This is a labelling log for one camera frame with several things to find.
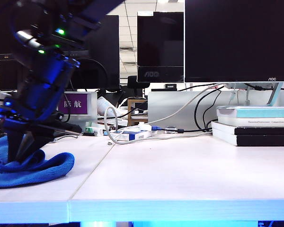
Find black spine white book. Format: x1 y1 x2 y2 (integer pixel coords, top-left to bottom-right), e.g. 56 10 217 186
210 121 284 137
212 134 284 147

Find purple name label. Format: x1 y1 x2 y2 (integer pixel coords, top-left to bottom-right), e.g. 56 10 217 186
59 94 88 115

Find black AOC monitor white frame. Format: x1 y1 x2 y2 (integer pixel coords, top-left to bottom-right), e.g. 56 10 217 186
184 0 284 83

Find silver frame monitor stand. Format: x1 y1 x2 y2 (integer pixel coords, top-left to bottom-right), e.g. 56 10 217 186
223 82 284 107

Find white printed bottle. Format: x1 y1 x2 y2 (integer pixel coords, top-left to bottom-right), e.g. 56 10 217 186
97 96 116 117

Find blue microfibre rag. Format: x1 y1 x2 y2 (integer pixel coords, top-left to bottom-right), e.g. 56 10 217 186
0 136 76 190

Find long white green box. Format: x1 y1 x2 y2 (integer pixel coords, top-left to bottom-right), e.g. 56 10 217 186
84 126 105 137

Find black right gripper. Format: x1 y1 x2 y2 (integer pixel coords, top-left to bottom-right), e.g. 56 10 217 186
0 55 84 164

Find blue white medicine box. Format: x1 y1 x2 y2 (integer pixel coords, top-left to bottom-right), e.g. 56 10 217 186
109 129 157 142

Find glossy black AOC monitor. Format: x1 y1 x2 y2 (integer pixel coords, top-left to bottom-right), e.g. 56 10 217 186
136 11 185 83

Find black cable with blue plug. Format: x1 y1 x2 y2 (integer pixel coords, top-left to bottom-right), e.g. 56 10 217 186
151 85 224 133

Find wooden desk shelf riser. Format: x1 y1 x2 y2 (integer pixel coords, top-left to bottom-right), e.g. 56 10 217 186
127 98 149 127

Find black power cable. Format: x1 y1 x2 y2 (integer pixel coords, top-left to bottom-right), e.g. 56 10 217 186
202 88 222 132

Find white book with small print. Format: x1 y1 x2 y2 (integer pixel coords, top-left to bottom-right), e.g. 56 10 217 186
217 116 284 128

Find grey monitor cable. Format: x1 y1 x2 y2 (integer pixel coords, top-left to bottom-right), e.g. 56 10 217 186
103 83 224 145

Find white video adapter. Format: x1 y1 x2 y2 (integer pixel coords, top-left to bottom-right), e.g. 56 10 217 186
138 122 153 131

